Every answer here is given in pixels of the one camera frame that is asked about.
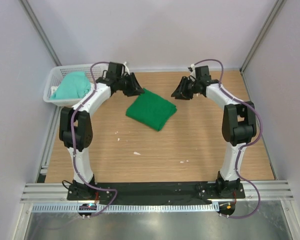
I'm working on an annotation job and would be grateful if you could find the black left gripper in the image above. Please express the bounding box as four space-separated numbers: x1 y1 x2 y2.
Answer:
117 73 145 98

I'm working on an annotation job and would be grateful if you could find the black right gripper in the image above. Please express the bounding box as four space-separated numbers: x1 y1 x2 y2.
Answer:
171 76 200 101

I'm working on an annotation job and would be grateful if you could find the green t shirt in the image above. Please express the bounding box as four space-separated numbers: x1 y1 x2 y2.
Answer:
125 88 177 132

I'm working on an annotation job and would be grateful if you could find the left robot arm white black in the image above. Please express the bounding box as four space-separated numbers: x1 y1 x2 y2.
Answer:
59 62 144 201

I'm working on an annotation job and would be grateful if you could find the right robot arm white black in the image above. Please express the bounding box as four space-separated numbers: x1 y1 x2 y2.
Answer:
171 65 257 198

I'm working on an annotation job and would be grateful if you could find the teal t shirt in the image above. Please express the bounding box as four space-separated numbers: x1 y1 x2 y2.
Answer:
50 71 91 100

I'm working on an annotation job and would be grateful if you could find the white plastic basket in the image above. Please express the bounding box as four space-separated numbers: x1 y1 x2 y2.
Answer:
43 63 111 113

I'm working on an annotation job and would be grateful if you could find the white t shirt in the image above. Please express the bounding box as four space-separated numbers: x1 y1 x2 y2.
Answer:
51 86 58 95

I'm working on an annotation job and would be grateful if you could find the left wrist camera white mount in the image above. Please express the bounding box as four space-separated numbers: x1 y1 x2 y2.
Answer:
123 61 130 74

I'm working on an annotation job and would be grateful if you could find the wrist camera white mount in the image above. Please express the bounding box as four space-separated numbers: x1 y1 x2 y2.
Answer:
188 64 196 72
123 61 130 74

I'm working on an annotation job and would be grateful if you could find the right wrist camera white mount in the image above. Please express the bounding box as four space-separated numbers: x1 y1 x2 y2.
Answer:
188 64 196 72

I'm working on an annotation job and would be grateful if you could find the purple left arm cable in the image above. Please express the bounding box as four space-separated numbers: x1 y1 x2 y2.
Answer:
70 61 118 217

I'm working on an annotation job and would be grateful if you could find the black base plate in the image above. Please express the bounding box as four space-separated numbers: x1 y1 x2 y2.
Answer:
67 181 246 206

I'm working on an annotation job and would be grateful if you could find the white slotted cable duct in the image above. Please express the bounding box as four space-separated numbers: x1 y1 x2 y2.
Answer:
32 202 219 214

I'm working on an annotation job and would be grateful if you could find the aluminium frame rail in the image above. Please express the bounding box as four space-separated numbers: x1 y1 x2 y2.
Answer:
20 180 294 206

